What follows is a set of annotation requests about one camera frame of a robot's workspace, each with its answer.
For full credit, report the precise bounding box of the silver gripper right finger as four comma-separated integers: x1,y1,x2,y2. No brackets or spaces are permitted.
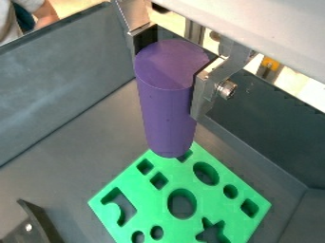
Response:
189,37,254,121

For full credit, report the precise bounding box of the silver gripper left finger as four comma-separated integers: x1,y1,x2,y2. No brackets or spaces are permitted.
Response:
112,0,157,57

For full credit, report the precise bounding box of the purple cylinder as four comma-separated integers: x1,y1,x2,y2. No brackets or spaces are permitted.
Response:
135,39,210,158

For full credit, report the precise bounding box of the yellow and black object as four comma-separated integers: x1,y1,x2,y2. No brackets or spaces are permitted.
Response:
256,56,280,82

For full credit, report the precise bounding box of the person in white shirt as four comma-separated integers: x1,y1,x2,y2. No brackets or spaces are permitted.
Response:
0,0,60,46

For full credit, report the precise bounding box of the grey bin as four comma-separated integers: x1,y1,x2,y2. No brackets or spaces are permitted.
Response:
0,0,325,243

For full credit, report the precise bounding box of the green shape sorter board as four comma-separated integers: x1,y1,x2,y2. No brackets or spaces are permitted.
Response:
88,143,271,243

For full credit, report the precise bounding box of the black bracket with screw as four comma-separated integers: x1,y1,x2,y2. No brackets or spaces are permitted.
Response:
0,199,64,243

